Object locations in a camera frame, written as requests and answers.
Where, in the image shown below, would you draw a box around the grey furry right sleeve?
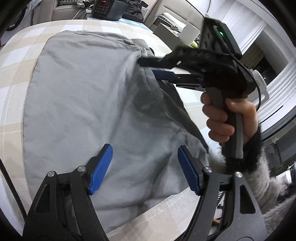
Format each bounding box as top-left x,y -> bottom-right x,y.
205,128 -> 295,234

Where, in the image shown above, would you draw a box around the black clothes pile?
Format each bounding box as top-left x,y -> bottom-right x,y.
122,0 -> 149,23

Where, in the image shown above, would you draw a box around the black electric cooker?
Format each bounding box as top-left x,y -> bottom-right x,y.
91,0 -> 128,21

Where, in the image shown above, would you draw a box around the grey sofa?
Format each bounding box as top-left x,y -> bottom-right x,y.
32,0 -> 87,25

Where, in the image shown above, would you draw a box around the right hand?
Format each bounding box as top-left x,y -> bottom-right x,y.
200,92 -> 260,144

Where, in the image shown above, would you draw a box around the grey trousers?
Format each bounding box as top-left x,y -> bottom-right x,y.
23,31 -> 209,232

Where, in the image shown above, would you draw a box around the black cable left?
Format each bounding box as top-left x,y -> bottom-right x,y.
0,158 -> 27,218

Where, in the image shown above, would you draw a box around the checked beige bed sheet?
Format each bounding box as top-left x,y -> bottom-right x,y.
1,20 -> 198,240

